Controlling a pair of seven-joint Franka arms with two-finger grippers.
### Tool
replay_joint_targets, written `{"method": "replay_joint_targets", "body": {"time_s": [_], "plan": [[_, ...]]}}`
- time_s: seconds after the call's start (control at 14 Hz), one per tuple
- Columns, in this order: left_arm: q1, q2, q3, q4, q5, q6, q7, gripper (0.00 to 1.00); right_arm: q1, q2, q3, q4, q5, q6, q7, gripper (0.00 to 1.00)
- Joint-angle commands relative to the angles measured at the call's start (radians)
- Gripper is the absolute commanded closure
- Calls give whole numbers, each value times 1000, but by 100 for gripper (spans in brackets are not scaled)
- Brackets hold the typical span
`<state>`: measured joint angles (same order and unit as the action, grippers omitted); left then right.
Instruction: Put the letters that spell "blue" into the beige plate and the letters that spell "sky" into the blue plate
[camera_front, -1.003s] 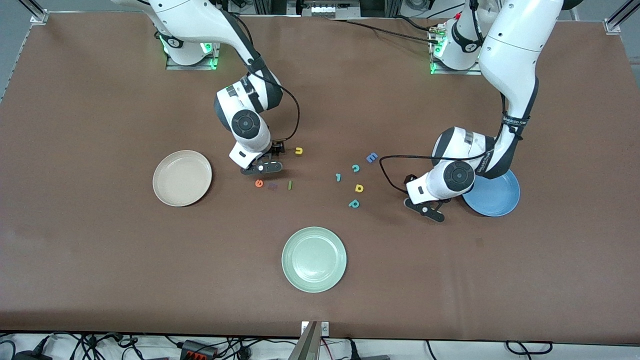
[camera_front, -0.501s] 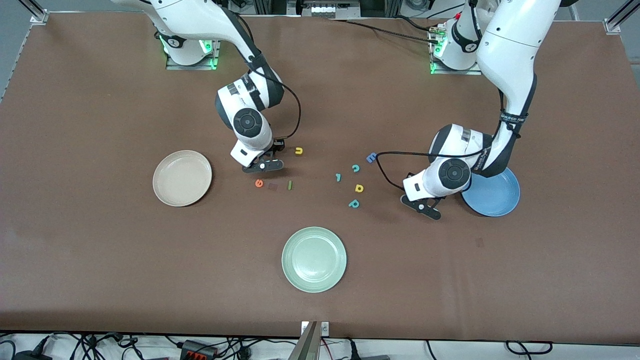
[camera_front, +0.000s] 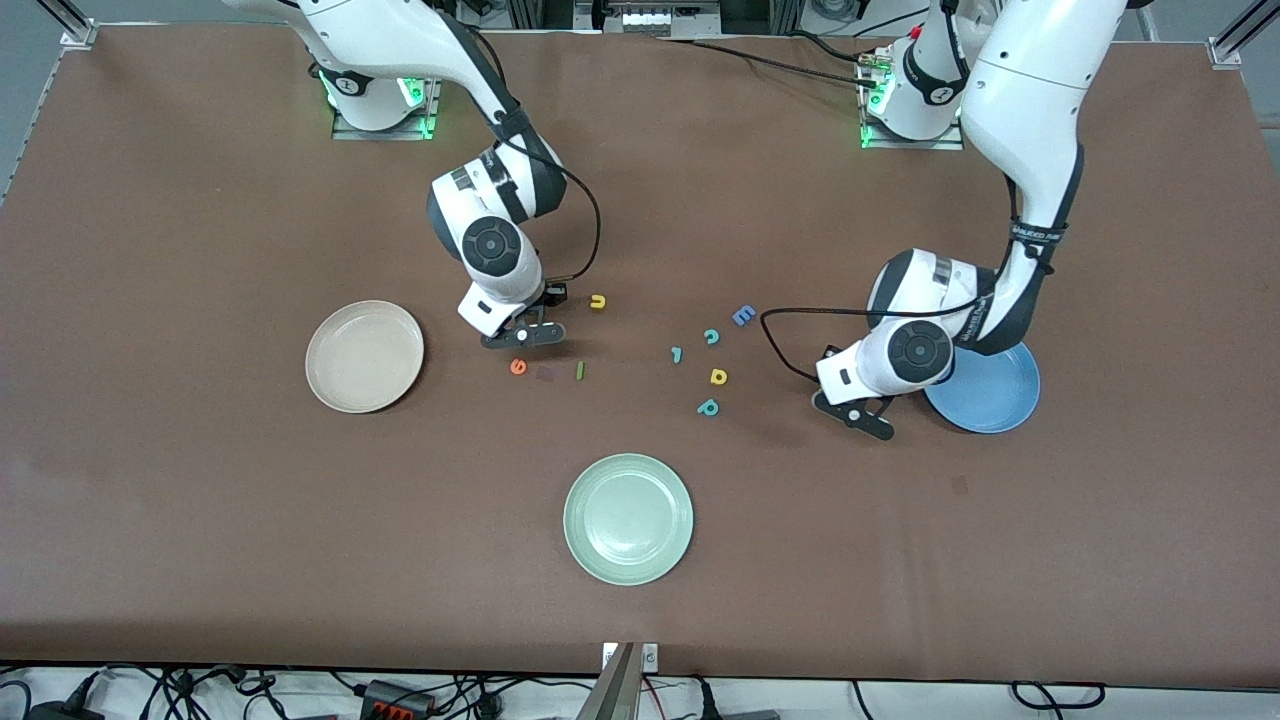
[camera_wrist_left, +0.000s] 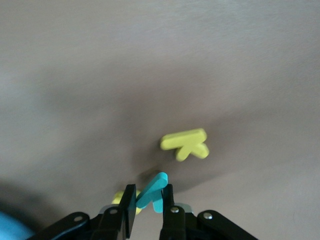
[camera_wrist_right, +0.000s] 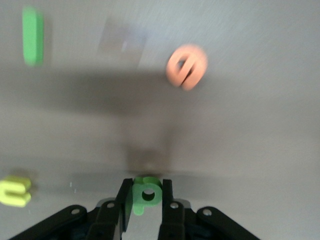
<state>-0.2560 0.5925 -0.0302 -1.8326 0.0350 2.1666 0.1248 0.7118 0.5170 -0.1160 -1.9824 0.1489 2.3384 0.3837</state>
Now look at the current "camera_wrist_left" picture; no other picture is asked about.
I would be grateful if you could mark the yellow letter K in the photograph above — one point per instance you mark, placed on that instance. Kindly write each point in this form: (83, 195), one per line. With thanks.
(185, 141)

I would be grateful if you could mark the teal letter Y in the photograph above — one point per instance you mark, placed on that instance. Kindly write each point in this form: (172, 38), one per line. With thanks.
(151, 192)

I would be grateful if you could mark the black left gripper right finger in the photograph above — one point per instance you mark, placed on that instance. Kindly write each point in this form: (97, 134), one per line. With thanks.
(175, 225)

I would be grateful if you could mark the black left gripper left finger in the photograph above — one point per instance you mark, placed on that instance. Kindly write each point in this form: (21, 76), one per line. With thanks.
(110, 225)

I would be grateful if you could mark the yellow letter S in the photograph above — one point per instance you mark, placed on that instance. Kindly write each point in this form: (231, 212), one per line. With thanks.
(117, 198)

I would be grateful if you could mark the blue plate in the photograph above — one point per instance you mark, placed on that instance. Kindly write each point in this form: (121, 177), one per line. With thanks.
(12, 227)

